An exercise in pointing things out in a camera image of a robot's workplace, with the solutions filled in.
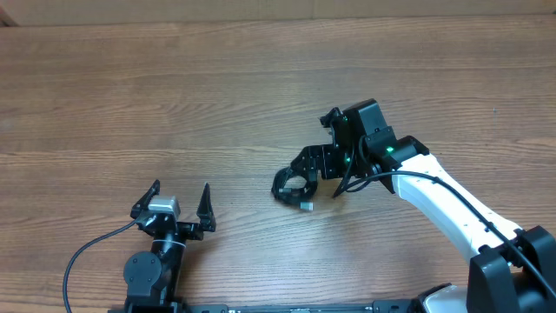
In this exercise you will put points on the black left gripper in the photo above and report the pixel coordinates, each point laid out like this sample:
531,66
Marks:
194,233

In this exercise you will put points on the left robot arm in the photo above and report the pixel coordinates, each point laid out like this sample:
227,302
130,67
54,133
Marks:
152,276

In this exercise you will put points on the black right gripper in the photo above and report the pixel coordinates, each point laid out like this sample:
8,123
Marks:
314,161

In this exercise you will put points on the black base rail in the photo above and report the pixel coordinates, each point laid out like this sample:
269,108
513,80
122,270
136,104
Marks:
378,306

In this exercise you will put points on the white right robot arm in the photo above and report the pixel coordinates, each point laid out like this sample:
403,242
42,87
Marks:
510,269

